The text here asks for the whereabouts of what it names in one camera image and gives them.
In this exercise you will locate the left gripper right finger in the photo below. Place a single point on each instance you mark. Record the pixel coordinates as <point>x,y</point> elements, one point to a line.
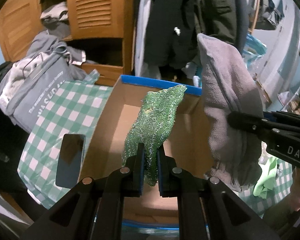
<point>207,208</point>

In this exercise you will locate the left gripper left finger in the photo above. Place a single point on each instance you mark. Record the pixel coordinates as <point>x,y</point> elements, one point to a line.
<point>93,208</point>

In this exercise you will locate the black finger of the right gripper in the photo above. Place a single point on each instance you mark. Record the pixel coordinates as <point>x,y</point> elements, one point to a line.
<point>250,123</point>

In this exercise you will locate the grey fleece mitt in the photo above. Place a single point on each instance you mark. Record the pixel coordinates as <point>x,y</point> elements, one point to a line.
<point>228,87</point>

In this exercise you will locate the green glitter scrub cloth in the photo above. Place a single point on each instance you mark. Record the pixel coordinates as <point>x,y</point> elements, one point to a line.
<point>152,127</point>

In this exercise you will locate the white shoe rack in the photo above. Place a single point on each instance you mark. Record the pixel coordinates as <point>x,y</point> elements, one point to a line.
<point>290,101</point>

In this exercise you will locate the black smartphone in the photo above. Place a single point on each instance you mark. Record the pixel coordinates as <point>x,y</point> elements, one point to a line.
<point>70,160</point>

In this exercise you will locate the light green cloth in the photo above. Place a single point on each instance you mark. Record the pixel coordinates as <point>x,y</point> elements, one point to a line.
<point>265,183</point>

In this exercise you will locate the clear plastic storage bag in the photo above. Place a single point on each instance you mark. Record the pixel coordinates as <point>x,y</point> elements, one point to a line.
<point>252,52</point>

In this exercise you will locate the green checkered tablecloth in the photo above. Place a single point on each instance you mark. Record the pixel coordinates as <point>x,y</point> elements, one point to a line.
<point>104,115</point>

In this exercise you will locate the hanging dark coats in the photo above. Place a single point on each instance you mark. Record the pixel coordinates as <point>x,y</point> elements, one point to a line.
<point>166,44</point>

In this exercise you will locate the grey printed tote bag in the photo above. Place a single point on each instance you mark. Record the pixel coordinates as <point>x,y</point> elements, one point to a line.
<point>30,84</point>

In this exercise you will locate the wooden louvered wardrobe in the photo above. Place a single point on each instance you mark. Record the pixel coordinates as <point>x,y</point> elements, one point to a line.
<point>102,29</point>

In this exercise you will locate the grey clothes pile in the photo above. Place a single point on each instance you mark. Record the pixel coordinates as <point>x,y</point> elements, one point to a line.
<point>57,42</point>

